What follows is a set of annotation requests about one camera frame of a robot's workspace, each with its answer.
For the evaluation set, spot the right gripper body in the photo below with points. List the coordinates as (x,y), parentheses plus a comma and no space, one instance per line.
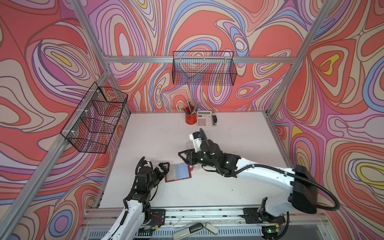
(201,157)

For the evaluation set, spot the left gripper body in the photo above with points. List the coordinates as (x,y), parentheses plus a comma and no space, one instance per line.
(155,178)

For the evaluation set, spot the red leather card holder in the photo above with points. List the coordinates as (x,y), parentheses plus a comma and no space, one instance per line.
(178,172)

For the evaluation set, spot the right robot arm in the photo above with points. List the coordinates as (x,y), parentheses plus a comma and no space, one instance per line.
(300,191)

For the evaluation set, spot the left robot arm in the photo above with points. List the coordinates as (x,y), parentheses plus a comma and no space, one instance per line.
(137,206)

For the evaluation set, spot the white pink calculator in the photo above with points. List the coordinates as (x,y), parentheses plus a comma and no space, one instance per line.
(204,119)

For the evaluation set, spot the black stapler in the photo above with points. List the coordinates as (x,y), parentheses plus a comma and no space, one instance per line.
(214,119)

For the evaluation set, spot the red pen cup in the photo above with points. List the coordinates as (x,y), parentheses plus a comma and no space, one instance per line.
(190,119)

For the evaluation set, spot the grey handheld device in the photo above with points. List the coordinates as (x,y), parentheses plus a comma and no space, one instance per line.
(194,229)

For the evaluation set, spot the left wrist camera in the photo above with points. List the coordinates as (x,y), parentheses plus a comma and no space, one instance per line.
(143,163)

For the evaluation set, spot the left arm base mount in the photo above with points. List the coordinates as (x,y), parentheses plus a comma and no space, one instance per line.
(156,218)

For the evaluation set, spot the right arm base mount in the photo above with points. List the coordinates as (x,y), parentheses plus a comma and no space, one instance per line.
(256,216)

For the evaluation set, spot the left wire basket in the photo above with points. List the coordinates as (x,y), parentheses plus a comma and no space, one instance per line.
(92,126)

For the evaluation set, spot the wire basket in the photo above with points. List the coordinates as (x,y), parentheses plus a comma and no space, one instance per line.
(92,126)
(204,68)

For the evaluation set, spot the back wire basket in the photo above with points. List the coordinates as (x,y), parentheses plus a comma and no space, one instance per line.
(204,68)

